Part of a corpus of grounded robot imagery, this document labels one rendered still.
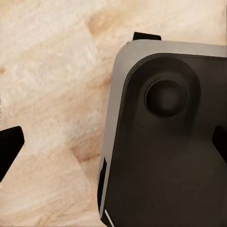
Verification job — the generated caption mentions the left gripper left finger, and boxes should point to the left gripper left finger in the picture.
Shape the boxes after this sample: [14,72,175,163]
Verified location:
[0,126,25,182]

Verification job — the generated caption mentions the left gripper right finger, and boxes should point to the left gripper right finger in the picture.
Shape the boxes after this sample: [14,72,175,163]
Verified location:
[212,126,227,164]

